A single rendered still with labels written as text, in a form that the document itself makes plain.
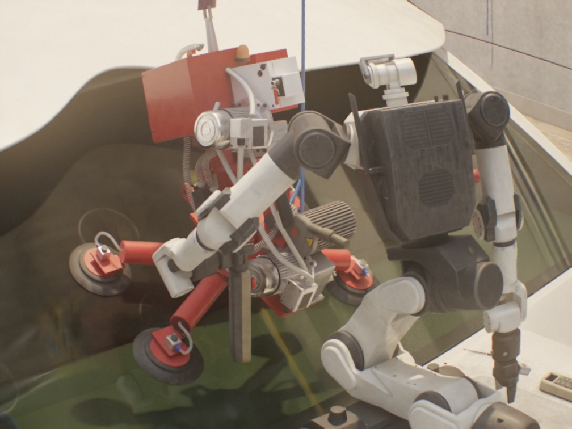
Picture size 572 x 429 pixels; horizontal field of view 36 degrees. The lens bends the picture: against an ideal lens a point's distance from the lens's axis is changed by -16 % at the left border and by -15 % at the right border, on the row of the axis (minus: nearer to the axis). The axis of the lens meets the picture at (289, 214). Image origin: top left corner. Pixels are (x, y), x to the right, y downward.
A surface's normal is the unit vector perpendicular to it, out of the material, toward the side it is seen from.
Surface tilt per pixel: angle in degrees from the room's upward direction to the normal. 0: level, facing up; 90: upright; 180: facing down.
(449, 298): 112
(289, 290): 82
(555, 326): 52
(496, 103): 72
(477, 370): 0
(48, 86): 21
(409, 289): 90
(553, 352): 10
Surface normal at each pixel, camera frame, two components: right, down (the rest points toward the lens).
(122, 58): 0.30, -0.79
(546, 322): 0.63, -0.40
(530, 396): 0.03, -0.93
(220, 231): 0.02, 0.11
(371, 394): -0.47, 0.47
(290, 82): 0.70, 0.02
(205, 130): -0.68, 0.10
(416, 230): 0.20, 0.32
